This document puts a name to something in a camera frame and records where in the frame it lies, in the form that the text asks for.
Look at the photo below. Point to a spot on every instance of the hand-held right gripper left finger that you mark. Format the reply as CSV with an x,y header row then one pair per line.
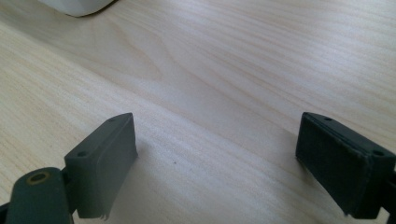
x,y
99,168

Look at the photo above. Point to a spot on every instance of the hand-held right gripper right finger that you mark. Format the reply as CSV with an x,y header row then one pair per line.
x,y
342,168

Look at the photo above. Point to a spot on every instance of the white rounded object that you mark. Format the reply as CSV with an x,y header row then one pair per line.
x,y
77,6

